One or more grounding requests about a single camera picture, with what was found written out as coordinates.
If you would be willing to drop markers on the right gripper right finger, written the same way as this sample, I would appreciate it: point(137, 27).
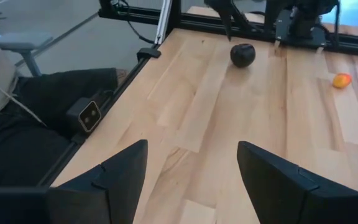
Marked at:
point(278, 193)

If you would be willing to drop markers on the silver aluminium bar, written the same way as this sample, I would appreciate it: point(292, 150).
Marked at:
point(163, 21)

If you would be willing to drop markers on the black table-level camera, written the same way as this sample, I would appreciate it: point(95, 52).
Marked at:
point(87, 116)

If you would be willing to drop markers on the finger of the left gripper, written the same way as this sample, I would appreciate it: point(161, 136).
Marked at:
point(245, 20)
point(224, 15)

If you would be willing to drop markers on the person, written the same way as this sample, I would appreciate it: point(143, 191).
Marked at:
point(26, 149)

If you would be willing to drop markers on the dark purple plum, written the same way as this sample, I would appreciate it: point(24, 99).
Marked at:
point(242, 55)

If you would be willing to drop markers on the red yellow peach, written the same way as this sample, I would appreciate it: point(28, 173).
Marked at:
point(342, 81)

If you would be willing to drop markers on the black aluminium table frame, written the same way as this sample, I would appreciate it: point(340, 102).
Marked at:
point(197, 25)

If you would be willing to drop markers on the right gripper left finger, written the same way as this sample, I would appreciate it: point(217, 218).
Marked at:
point(110, 193)

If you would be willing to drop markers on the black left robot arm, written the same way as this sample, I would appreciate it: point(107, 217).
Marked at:
point(303, 28)

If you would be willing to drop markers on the grey chair armrest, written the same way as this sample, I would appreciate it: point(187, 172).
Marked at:
point(23, 42)

